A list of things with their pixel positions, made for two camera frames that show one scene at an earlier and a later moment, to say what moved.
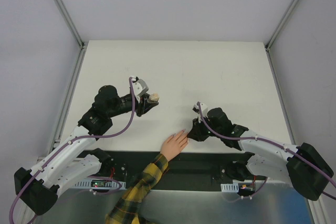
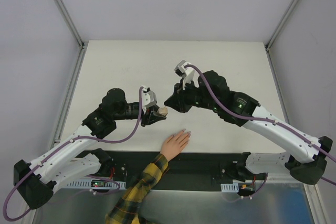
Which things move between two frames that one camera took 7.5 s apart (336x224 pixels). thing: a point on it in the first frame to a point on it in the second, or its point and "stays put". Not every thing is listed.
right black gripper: [200, 130] to [181, 97]
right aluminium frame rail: [317, 214] stays put
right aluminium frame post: [290, 9] stays put
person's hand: [174, 145] stays put
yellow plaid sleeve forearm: [126, 210] stays put
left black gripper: [142, 104] to [146, 116]
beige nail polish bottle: [154, 97] to [163, 110]
